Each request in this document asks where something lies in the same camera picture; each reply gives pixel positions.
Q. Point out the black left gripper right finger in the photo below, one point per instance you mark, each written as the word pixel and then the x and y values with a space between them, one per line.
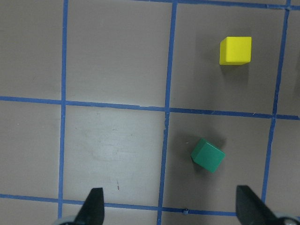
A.
pixel 251 210

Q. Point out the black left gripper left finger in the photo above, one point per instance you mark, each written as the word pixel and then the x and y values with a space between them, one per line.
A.
pixel 92 211

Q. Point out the green wooden block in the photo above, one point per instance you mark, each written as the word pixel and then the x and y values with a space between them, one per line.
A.
pixel 207 155

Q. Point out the yellow wooden block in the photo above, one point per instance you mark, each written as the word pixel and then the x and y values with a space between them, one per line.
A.
pixel 235 51

